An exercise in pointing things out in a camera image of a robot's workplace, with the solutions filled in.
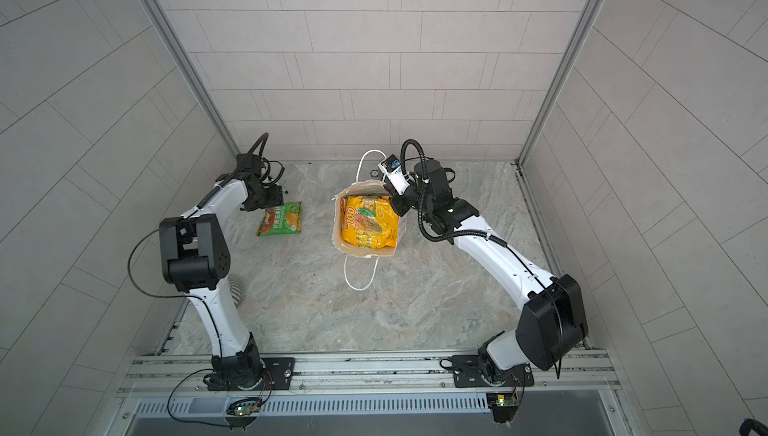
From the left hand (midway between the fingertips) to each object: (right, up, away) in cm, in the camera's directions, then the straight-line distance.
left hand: (280, 192), depth 99 cm
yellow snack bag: (+32, -8, -18) cm, 37 cm away
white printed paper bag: (+24, -13, -20) cm, 34 cm away
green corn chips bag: (+1, -9, -2) cm, 9 cm away
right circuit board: (+65, -48, -30) cm, 86 cm away
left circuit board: (+6, -47, -34) cm, 58 cm away
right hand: (+36, +3, -22) cm, 42 cm away
